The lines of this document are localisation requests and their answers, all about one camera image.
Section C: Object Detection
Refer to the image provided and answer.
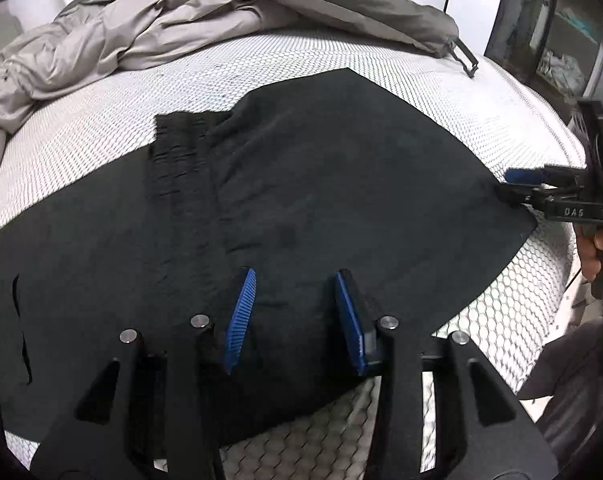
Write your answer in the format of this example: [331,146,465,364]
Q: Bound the person's right hand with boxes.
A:
[575,221,603,286]

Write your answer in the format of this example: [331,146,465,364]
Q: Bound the grey olive duvet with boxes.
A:
[0,0,459,183]

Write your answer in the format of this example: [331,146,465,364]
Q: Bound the black duvet strap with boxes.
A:
[446,35,479,78]

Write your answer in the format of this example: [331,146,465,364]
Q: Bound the person's grey trouser leg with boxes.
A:
[519,310,603,461]

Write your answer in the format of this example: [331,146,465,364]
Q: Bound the white patterned mattress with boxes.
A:
[0,27,589,480]

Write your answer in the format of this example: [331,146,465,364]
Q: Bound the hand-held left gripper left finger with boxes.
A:
[29,266,257,480]

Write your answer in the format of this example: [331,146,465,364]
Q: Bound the dark glass cabinet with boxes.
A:
[484,0,603,106]

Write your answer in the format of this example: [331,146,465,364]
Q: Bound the black pants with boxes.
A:
[0,67,539,448]

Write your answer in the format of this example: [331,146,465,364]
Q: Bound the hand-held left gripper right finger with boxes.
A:
[331,269,559,480]

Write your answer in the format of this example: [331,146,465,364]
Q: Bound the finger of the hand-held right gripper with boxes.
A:
[495,184,549,211]
[504,165,589,188]

